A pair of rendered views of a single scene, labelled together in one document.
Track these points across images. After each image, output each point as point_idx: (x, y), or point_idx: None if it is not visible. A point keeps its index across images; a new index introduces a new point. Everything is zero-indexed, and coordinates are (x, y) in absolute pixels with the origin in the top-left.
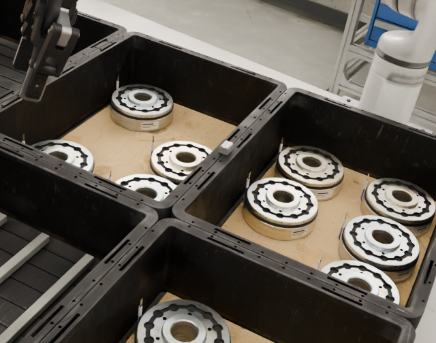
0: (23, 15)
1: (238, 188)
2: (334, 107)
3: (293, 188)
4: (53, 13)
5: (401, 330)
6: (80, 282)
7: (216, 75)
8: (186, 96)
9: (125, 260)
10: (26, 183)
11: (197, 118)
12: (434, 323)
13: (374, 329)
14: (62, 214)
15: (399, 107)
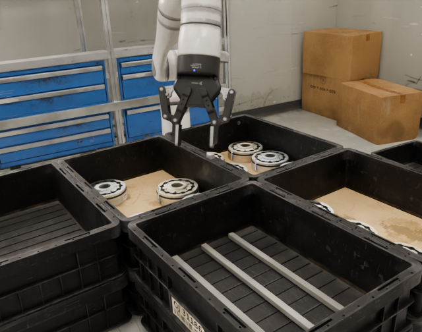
0: (167, 114)
1: None
2: (189, 130)
3: None
4: (219, 88)
5: (349, 150)
6: (296, 205)
7: (124, 153)
8: (109, 177)
9: (285, 192)
10: (182, 222)
11: (126, 183)
12: None
13: (340, 159)
14: (206, 224)
15: (188, 124)
